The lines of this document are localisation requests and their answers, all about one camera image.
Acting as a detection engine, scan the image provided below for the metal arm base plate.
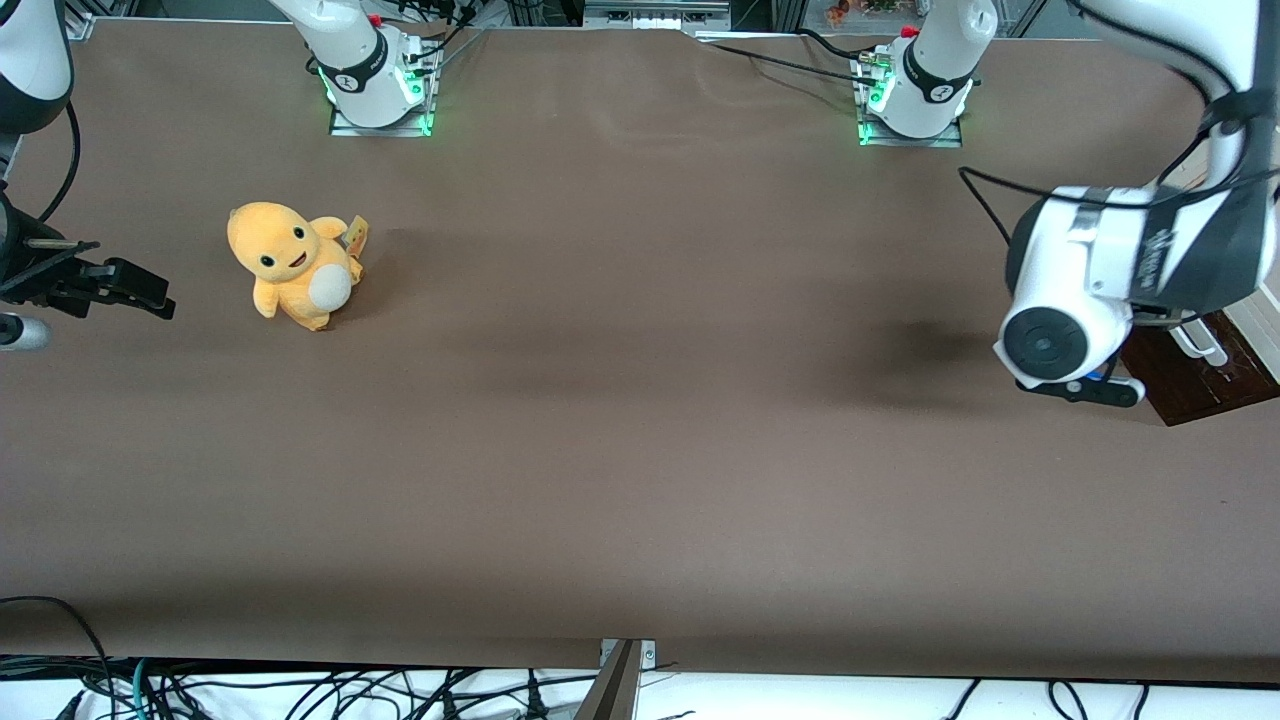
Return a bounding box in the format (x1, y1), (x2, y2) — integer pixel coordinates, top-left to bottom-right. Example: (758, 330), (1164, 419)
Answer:
(857, 50), (966, 149)
(328, 40), (438, 138)

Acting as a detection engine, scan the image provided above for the grey equipment box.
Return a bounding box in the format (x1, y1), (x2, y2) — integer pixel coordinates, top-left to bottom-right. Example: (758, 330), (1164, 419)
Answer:
(583, 0), (733, 31)

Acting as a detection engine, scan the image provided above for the yellow plush toy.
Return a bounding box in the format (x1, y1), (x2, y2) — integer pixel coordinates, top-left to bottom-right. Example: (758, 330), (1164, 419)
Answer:
(226, 201), (371, 333)

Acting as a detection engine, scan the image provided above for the black looped floor cable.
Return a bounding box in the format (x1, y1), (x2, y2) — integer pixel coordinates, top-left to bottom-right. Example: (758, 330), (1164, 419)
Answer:
(0, 595), (117, 701)

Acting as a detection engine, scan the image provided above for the dark wood drawer front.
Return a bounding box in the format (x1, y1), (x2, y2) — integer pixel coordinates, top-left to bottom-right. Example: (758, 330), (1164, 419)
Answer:
(1120, 310), (1280, 427)

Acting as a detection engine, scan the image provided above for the long black table cable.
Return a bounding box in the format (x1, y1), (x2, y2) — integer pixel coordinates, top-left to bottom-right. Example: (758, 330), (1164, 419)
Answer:
(695, 36), (883, 89)

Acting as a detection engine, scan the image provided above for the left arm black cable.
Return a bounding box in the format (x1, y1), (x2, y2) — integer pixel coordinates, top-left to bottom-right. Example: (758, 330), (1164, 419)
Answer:
(958, 0), (1280, 331)

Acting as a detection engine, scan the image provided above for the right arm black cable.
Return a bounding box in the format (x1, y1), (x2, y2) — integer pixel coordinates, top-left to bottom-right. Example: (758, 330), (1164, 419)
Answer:
(35, 100), (83, 226)

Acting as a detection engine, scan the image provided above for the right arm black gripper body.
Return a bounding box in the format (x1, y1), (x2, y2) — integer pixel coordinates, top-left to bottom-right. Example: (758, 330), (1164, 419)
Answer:
(0, 236), (107, 319)

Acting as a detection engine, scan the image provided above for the black base cable bundle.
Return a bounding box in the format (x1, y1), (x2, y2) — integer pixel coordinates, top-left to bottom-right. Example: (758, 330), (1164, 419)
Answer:
(398, 0), (493, 67)

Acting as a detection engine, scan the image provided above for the brown table cover sheet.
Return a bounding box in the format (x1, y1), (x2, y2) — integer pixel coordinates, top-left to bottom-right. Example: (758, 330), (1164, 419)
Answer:
(0, 18), (1280, 687)

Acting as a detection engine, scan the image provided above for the short black table cable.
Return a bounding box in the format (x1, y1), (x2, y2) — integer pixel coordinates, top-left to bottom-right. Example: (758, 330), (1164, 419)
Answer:
(795, 27), (876, 61)

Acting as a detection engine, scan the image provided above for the grey mount bar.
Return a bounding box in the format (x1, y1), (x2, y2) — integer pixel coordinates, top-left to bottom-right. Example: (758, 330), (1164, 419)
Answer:
(573, 640), (643, 720)

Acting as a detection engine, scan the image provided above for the white drawer handle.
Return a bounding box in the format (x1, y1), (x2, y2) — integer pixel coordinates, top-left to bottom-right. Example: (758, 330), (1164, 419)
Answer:
(1171, 322), (1229, 368)

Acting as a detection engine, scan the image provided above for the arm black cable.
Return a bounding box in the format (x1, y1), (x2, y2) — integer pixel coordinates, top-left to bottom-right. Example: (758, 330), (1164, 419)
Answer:
(35, 100), (83, 226)
(958, 0), (1280, 331)

